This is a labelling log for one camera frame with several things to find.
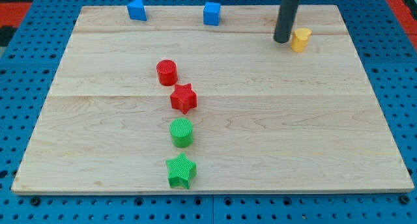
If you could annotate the blue triangular prism block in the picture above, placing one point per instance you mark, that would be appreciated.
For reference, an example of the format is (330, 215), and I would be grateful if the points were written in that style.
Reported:
(136, 10)

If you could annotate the green star block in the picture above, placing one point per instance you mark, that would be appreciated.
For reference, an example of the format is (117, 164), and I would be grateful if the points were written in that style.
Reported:
(180, 171)

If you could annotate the red star block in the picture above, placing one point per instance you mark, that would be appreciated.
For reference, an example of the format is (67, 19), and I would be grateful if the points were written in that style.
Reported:
(183, 98)

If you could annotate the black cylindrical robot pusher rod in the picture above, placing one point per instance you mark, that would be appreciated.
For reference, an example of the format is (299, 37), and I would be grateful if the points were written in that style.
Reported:
(285, 20)

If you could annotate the blue cube block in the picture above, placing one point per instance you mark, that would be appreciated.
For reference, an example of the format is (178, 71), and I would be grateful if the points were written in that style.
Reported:
(211, 13)

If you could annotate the green cylinder block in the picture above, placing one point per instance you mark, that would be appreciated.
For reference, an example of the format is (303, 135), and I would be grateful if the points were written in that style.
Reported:
(181, 131)

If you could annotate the red cylinder block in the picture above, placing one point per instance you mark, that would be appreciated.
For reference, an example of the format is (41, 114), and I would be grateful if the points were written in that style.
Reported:
(167, 72)

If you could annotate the light wooden board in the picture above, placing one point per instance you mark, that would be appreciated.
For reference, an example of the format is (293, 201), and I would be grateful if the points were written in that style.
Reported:
(268, 119)

